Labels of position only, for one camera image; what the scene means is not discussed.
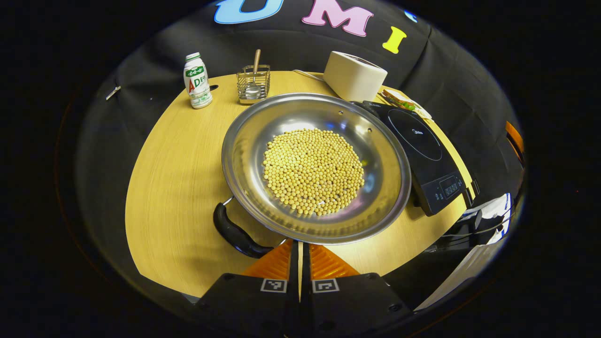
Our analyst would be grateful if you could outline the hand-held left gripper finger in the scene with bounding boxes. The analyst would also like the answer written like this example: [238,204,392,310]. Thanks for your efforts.
[300,242,415,338]
[195,238,301,338]

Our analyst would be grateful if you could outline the black induction cooktop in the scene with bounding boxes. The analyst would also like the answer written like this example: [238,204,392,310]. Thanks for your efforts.
[352,101,468,217]

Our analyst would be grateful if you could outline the steel pot with black handle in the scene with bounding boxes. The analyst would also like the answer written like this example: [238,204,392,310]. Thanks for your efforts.
[213,92,413,259]

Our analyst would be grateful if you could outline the pile of soybeans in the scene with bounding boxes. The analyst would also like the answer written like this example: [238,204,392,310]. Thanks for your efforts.
[262,128,365,216]

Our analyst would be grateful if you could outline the sandwich with lettuce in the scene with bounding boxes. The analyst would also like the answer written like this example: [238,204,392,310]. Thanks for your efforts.
[383,89,416,111]

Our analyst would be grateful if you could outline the white paper sheet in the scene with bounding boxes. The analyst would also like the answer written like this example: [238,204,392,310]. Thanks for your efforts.
[414,240,507,311]

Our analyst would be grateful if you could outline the white toaster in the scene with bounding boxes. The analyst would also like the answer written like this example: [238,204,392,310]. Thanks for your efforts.
[323,51,388,102]

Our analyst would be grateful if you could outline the white drink bottle green label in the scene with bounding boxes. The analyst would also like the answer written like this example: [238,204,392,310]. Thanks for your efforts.
[183,52,213,109]

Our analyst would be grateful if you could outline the black backdrop cloth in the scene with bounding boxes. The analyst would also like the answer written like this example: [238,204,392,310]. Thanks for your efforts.
[73,0,526,292]

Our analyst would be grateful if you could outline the wire mesh utensil basket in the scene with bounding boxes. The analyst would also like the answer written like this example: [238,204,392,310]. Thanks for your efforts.
[236,64,271,105]

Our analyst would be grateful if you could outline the white toaster cable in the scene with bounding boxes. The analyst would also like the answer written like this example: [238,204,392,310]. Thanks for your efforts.
[293,69,325,82]

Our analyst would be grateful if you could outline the wooden-handled spoon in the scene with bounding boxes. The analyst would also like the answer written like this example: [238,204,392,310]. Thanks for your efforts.
[247,49,262,99]

